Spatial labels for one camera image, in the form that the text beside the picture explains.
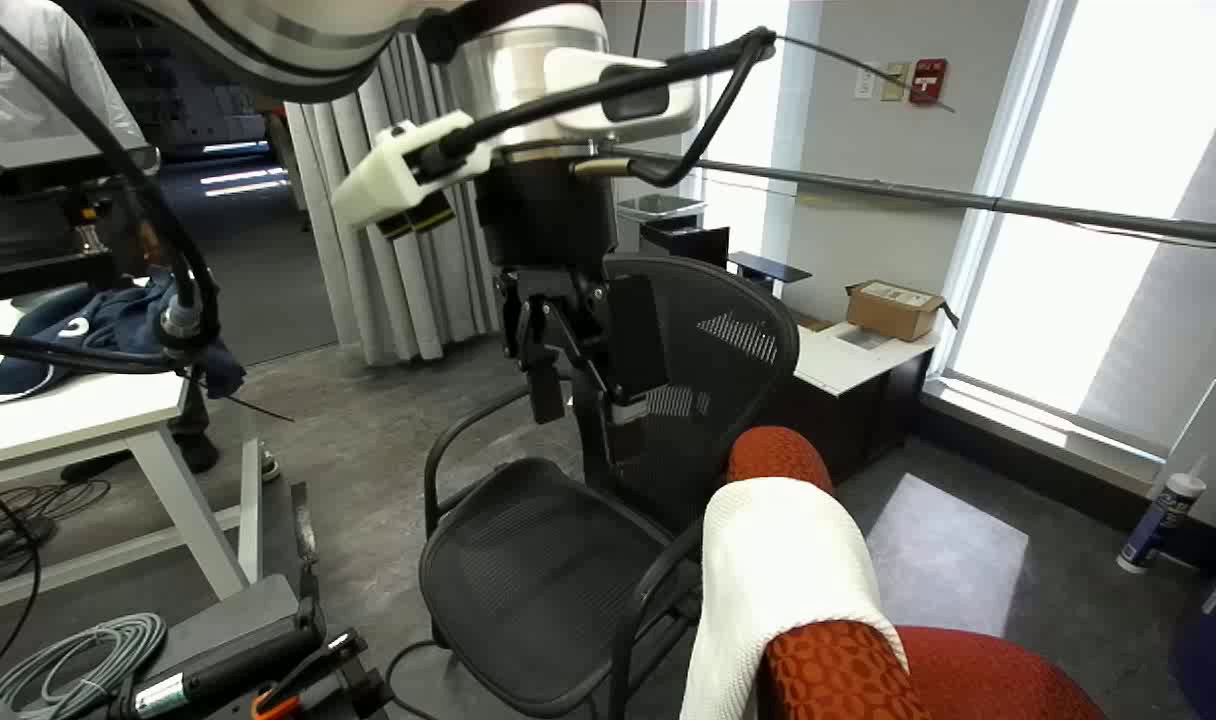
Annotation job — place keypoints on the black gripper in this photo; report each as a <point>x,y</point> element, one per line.
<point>542,220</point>

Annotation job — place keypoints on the white towel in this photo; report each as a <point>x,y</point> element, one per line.
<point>782,563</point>

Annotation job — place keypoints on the black mesh office chair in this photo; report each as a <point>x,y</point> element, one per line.
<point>542,585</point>

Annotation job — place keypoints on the grey curtain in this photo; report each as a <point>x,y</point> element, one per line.
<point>410,294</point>

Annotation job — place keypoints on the black box device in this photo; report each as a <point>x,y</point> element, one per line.
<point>687,241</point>

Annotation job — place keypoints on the white low desk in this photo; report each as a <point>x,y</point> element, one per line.
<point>850,362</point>

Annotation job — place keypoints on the cardboard box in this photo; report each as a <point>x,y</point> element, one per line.
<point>888,314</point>

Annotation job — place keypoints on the grey metal base block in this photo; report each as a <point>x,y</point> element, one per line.
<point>234,627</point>

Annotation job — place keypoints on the red fire alarm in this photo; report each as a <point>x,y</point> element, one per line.
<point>928,80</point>

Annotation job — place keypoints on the blue garment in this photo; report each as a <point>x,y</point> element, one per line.
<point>103,321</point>

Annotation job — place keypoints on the white table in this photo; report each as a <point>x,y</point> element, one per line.
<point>72,404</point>

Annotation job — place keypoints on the dark grey laptop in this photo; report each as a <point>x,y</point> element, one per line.
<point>33,156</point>

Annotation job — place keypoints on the bright window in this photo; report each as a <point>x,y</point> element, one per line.
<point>1112,203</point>

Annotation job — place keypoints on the person in white shirt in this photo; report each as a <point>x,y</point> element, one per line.
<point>71,54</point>

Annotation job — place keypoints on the blue white spray canister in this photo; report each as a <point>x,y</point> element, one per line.
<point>1162,520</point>

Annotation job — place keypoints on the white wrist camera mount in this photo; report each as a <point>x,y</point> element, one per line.
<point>395,165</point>

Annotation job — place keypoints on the white switch plate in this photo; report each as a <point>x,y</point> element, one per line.
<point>867,80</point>

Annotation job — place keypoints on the beige wall plate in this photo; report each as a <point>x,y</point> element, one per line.
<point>895,80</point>

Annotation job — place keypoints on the grey wall rail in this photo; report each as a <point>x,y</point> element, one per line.
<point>971,197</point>

